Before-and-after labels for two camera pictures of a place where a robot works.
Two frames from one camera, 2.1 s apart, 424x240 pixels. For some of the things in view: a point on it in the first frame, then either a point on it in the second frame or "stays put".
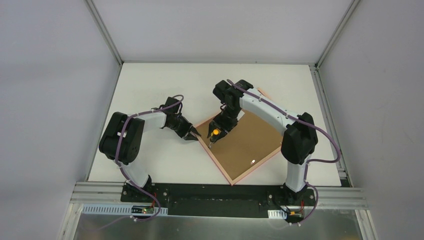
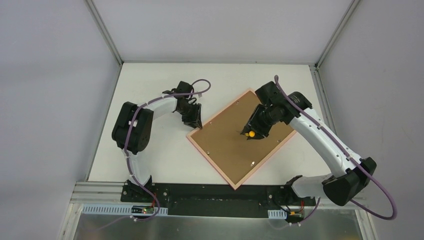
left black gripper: [188, 130] -> [190, 112]
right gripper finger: [212, 126] -> [252, 119]
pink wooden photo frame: [251, 142] stays put
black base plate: [219, 199] stays put
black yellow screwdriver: [215, 132] -> [251, 133]
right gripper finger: [223, 133] -> [259, 135]
